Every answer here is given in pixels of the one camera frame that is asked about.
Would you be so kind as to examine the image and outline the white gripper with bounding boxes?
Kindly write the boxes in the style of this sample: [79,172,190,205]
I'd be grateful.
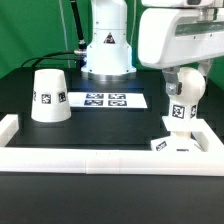
[138,0,224,95]

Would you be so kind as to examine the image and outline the white lamp bulb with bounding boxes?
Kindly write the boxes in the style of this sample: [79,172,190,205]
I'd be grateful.
[169,67,205,120]

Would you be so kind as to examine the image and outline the white lamp base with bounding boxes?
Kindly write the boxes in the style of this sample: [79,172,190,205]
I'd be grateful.
[149,115,209,153]

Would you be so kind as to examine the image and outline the white lamp shade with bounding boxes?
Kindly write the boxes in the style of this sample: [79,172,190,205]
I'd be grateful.
[31,69,71,123]

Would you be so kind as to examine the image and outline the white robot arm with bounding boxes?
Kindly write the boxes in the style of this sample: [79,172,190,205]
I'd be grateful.
[82,0,224,95]

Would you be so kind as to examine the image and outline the white marker sheet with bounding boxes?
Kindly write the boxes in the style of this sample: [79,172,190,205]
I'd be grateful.
[68,92,147,109]

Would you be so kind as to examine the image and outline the white U-shaped fence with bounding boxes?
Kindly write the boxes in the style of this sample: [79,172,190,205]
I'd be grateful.
[0,114,224,176]

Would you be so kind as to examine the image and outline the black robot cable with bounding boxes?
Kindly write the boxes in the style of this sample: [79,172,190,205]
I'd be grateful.
[20,0,88,69]

